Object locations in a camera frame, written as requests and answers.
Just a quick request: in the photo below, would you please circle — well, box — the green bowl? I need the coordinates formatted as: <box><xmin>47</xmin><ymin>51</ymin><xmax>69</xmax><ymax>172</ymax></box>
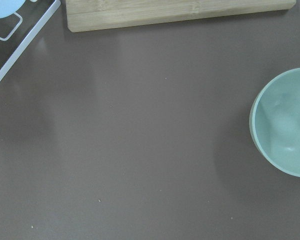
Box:
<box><xmin>249</xmin><ymin>68</ymin><xmax>300</xmax><ymax>177</ymax></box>

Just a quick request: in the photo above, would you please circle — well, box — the bamboo cutting board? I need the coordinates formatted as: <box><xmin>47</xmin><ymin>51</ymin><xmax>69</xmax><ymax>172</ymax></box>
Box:
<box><xmin>65</xmin><ymin>0</ymin><xmax>296</xmax><ymax>33</ymax></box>

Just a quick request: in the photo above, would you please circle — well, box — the white wire cup rack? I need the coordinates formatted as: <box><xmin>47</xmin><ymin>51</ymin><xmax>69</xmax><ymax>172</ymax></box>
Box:
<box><xmin>0</xmin><ymin>0</ymin><xmax>61</xmax><ymax>82</ymax></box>

